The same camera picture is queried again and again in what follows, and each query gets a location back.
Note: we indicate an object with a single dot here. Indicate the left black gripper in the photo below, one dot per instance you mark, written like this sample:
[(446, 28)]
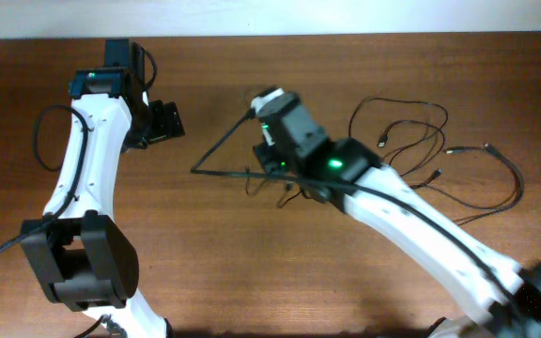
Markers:
[(168, 123)]

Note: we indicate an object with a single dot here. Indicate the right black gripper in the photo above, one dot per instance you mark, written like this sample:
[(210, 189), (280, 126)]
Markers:
[(264, 154)]

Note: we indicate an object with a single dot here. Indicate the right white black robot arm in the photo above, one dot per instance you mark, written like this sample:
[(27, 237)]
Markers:
[(498, 297)]

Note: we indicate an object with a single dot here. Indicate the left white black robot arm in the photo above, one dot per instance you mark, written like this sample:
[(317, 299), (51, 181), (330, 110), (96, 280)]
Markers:
[(81, 259)]

